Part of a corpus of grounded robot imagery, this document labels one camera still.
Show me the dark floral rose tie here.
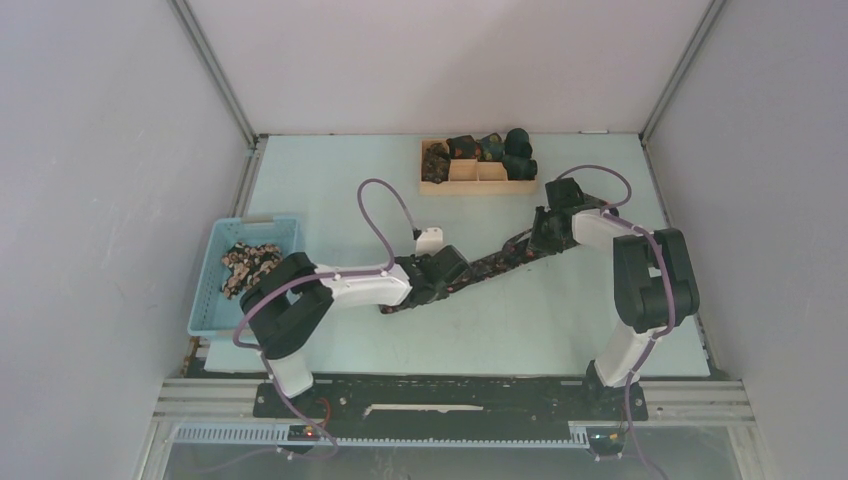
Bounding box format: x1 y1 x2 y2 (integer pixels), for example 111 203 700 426
378 193 621 316

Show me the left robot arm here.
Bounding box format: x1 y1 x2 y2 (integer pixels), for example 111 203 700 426
233 228 471 417

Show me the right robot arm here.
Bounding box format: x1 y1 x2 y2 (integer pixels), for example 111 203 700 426
529 177 700 418

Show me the dark green rolled tie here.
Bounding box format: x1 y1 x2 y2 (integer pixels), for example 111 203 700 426
504 128 533 158
501 154 538 181

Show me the wooden compartment box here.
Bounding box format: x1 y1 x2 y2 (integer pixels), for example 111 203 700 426
418 138 538 196

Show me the blue patterned rolled tie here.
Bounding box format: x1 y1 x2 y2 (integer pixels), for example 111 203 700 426
476 133 505 162

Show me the dark floral rolled tie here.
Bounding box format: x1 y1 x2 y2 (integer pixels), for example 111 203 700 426
422 143 451 184

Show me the black orange rolled tie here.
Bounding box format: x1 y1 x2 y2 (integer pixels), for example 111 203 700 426
446 135 481 159

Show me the beige floral tie in basket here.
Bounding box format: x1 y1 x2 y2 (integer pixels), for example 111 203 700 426
221 242 283 300

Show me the light blue plastic basket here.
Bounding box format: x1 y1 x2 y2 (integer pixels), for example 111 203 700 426
187 215 305 338

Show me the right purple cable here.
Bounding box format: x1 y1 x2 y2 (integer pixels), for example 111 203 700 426
555 164 677 478

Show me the purple cable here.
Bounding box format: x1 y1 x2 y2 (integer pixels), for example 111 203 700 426
555 164 677 478
231 177 422 458

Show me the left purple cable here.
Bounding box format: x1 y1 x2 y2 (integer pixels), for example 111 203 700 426
231 177 422 458

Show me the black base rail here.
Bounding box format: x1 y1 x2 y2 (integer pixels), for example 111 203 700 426
253 374 648 442

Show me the white cable duct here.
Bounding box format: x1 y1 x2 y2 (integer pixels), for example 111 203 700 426
171 423 590 449

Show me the aluminium frame rail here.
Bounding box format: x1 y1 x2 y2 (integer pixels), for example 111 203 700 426
153 379 754 432

